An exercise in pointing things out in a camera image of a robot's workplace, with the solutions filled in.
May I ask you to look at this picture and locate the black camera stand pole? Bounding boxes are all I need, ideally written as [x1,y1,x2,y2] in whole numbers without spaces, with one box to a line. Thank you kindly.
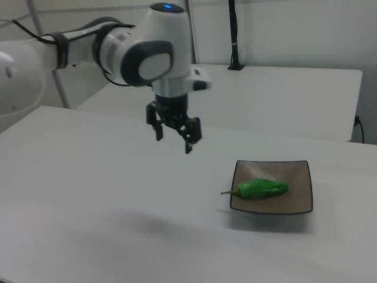
[227,0,245,71]

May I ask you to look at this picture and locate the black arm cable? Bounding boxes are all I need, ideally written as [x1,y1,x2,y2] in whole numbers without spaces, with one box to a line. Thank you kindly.
[0,18,132,88]

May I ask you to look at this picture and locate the vertical metal frame post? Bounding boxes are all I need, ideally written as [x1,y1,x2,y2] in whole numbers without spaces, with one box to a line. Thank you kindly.
[184,0,198,64]

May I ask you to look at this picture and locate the square brown ceramic plate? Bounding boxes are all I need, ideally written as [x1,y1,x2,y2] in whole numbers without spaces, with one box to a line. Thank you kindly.
[229,159,314,216]

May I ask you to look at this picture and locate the white background table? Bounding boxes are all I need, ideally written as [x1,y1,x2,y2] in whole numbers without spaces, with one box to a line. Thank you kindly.
[77,63,363,142]

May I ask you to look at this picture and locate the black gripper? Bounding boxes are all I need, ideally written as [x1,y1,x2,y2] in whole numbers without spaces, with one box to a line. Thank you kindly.
[146,93,203,155]

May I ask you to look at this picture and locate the green chili pepper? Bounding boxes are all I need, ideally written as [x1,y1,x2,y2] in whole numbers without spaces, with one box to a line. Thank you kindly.
[220,177,289,202]

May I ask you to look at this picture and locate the black wall power cable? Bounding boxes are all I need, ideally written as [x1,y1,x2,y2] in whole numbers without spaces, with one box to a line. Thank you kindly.
[354,115,365,144]

